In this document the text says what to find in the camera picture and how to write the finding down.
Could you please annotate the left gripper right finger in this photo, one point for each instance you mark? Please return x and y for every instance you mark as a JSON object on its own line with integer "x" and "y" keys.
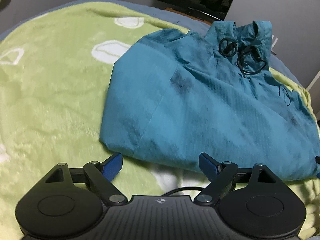
{"x": 253, "y": 202}

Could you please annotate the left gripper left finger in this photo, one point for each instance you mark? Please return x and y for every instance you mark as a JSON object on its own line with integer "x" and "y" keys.
{"x": 67, "y": 202}

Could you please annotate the teal hooded jacket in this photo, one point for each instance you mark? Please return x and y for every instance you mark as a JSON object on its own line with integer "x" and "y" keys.
{"x": 174, "y": 95}

